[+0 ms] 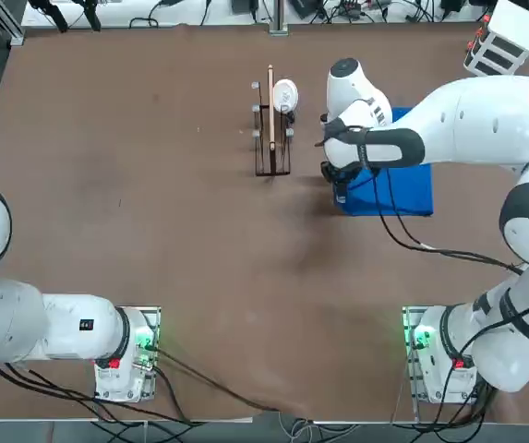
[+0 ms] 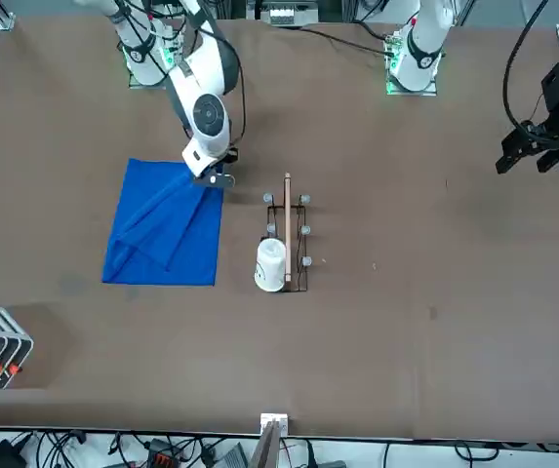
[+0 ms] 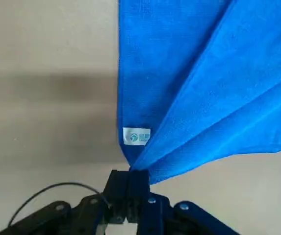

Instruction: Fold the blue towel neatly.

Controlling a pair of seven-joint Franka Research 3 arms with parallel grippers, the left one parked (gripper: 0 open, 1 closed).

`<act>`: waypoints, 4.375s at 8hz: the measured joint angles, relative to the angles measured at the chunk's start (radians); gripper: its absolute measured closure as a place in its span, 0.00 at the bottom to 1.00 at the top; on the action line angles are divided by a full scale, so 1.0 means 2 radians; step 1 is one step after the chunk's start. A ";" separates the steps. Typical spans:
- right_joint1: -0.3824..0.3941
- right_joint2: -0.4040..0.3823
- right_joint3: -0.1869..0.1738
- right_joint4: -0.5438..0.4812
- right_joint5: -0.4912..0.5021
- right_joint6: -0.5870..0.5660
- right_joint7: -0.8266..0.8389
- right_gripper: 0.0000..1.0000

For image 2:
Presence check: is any wooden and wire cup rack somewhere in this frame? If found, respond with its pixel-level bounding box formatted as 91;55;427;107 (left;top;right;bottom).
261;171;313;294

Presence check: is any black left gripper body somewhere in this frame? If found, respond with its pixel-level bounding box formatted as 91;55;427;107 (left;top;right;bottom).
516;114;559;156

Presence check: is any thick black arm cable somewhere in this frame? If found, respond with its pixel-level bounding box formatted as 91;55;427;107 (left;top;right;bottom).
502;0;551;129

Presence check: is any black bag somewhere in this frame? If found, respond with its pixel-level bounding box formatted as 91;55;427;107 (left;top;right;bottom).
0;438;29;468

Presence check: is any white smiley cup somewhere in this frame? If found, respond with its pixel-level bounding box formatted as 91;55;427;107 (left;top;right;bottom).
252;236;289;293

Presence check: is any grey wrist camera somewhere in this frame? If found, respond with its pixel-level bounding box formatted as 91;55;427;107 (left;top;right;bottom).
193;172;237;190

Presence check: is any red and black connector block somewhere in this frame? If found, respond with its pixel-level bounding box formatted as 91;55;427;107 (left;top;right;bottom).
146;441;182;468

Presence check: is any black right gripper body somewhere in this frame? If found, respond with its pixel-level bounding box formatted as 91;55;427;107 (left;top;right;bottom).
199;145;239;177

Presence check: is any blue microfibre towel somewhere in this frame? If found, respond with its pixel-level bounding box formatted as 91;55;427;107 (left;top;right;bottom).
100;156;225;288

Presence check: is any black finned power supply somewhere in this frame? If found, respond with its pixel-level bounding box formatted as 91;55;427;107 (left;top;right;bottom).
220;443;250;468

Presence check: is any aluminium camera post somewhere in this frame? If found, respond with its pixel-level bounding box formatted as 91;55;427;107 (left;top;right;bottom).
249;411;291;468

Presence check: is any black base power cable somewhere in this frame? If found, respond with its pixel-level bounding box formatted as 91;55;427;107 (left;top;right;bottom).
296;23;392;56

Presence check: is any white power strip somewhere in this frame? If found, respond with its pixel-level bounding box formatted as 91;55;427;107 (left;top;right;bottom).
266;2;300;26

